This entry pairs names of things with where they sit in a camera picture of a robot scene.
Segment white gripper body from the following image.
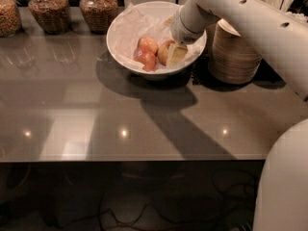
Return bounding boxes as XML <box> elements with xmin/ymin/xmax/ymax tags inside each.
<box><xmin>170</xmin><ymin>5</ymin><xmax>205</xmax><ymax>44</ymax></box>

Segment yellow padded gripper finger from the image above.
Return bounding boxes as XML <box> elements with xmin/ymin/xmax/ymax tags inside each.
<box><xmin>167</xmin><ymin>43</ymin><xmax>188</xmax><ymax>66</ymax></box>

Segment red yellow apple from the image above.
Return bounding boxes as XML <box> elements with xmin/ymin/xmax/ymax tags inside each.
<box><xmin>138</xmin><ymin>37</ymin><xmax>159</xmax><ymax>55</ymax></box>
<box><xmin>157</xmin><ymin>39</ymin><xmax>175</xmax><ymax>65</ymax></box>

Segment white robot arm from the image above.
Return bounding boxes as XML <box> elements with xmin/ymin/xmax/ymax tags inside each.
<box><xmin>171</xmin><ymin>0</ymin><xmax>308</xmax><ymax>231</ymax></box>

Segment red apple with sticker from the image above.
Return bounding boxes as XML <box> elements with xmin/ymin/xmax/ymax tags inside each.
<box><xmin>133</xmin><ymin>47</ymin><xmax>157</xmax><ymax>71</ymax></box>

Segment red yellow apple top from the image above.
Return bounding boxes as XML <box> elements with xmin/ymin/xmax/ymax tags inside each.
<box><xmin>138</xmin><ymin>37</ymin><xmax>159</xmax><ymax>55</ymax></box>

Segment white ceramic bowl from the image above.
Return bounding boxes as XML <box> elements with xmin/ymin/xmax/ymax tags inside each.
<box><xmin>106</xmin><ymin>1</ymin><xmax>208</xmax><ymax>82</ymax></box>

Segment white paper liner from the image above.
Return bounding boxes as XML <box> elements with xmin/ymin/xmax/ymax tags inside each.
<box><xmin>109</xmin><ymin>2</ymin><xmax>205</xmax><ymax>74</ymax></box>

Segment glass jar right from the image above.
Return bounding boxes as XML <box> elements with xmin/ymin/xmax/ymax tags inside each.
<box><xmin>79</xmin><ymin>0</ymin><xmax>118</xmax><ymax>34</ymax></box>

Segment glass jar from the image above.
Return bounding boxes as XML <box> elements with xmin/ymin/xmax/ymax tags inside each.
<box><xmin>0</xmin><ymin>0</ymin><xmax>22</xmax><ymax>37</ymax></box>
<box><xmin>79</xmin><ymin>0</ymin><xmax>118</xmax><ymax>34</ymax></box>
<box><xmin>28</xmin><ymin>0</ymin><xmax>71</xmax><ymax>35</ymax></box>

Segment glass jar middle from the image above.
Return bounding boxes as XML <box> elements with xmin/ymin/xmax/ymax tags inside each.
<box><xmin>28</xmin><ymin>0</ymin><xmax>71</xmax><ymax>35</ymax></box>

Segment glass jar left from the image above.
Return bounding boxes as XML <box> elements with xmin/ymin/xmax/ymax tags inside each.
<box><xmin>0</xmin><ymin>0</ymin><xmax>22</xmax><ymax>37</ymax></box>

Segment black cables on floor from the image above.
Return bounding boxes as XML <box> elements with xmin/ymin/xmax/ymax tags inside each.
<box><xmin>64</xmin><ymin>167</ymin><xmax>258</xmax><ymax>231</ymax></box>

